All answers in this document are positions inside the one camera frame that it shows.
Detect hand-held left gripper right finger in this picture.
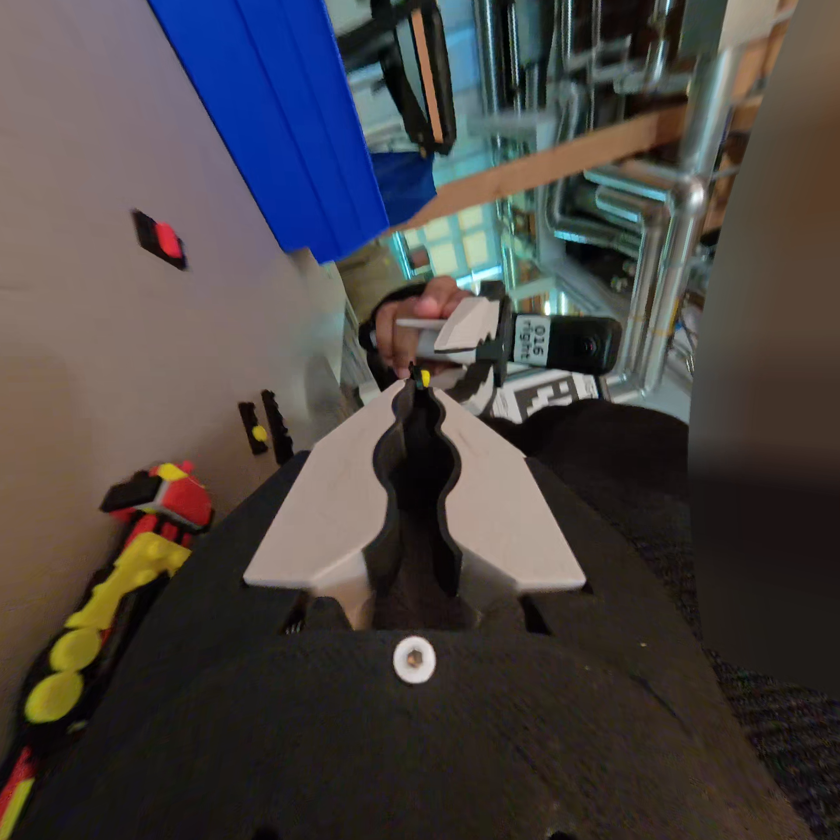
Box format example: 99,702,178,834
430,387,587,618

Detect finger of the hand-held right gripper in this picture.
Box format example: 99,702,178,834
433,297,506,365
430,364,500,416

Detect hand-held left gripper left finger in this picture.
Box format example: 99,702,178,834
243,379,411,632

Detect black lego plate yellow stud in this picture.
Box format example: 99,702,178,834
238,402,270,457

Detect yellow red black lego model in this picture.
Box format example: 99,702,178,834
0,459,215,840

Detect black lego plate red tiles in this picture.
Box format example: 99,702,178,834
131,209,191,271

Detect long black lego plate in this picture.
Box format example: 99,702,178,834
261,390,295,466

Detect person's right hand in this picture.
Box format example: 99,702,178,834
375,276,475,380

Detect black white marker board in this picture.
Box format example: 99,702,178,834
489,373,603,422

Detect silver metal pipework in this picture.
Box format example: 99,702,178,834
472,0,729,401

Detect wooden beam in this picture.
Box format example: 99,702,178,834
394,39,798,232

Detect blue plastic bin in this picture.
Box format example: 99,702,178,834
147,0,391,265

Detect black frame with wooden strip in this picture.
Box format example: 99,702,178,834
371,0,458,158

